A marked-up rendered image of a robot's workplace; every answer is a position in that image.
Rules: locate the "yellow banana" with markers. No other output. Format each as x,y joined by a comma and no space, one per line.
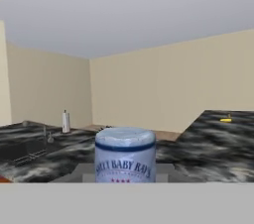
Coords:
226,120

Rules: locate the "grey sink tap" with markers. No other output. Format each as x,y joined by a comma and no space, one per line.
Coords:
44,133

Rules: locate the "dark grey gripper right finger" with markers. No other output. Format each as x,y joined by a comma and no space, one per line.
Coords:
164,171

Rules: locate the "dark kitchen sink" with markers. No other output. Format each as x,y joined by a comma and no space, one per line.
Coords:
20,151

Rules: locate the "white blue-capped condiment bottle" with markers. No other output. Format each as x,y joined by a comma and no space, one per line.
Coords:
125,155

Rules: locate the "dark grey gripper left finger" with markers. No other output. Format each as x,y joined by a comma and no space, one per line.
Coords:
85,171

